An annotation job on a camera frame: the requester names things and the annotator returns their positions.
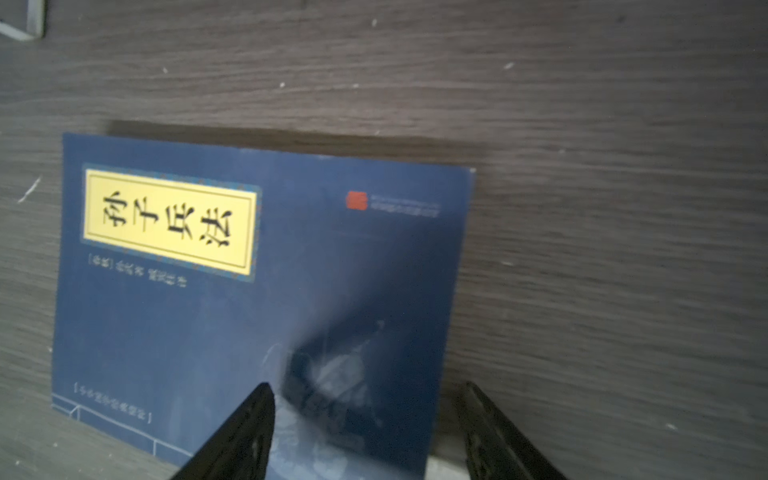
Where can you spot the blue book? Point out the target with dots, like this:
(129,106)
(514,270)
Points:
(190,274)

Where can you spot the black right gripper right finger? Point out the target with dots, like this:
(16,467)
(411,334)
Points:
(495,447)

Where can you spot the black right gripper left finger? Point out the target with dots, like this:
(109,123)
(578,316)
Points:
(240,448)

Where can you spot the wooden white-framed bookshelf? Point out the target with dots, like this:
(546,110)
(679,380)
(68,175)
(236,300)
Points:
(23,20)

